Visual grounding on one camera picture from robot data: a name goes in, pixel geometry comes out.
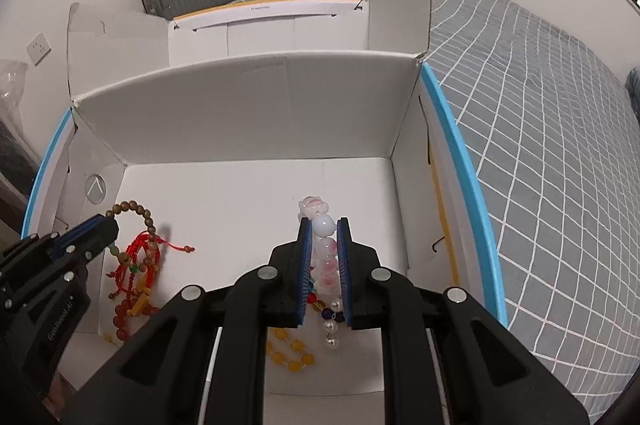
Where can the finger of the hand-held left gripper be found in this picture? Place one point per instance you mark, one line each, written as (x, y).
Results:
(100, 237)
(82, 227)

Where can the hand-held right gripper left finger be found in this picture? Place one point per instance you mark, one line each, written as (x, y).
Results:
(305, 265)

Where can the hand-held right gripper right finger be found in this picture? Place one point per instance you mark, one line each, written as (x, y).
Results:
(345, 265)

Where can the blue sky print cardboard box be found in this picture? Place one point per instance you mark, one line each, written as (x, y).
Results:
(250, 130)

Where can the clear plastic bag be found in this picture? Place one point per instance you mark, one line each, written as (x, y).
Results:
(12, 80)

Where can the white wall socket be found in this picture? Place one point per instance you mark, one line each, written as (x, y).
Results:
(39, 48)

